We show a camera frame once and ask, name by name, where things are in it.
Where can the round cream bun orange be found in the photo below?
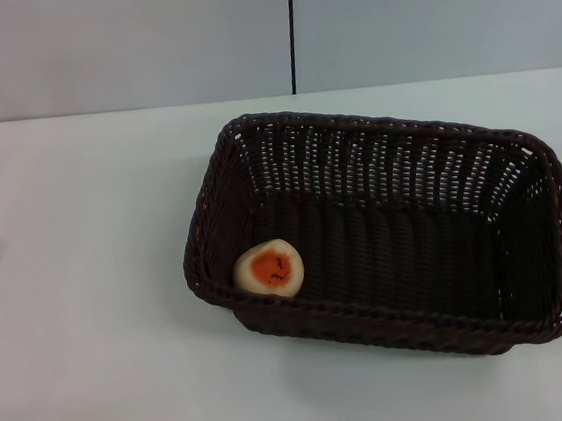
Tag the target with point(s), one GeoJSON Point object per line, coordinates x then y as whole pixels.
{"type": "Point", "coordinates": [269, 269]}

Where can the black woven plastic basket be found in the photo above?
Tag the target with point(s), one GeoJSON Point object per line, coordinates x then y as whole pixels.
{"type": "Point", "coordinates": [396, 258]}

